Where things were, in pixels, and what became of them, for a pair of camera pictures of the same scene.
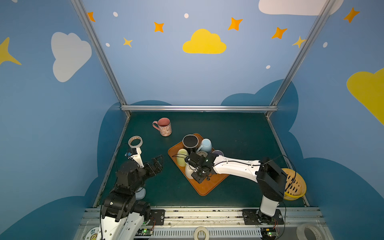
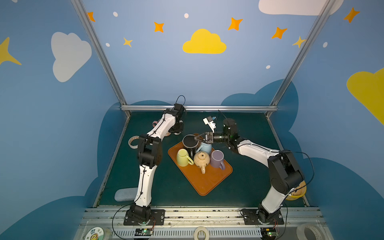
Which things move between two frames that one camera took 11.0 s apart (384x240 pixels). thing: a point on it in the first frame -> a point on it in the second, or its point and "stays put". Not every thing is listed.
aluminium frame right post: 285,84 stays put
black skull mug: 190,142 stays put
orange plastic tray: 208,184 stays put
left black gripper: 151,168 -> 177,127
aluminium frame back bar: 199,108 stays put
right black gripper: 197,167 -> 210,137
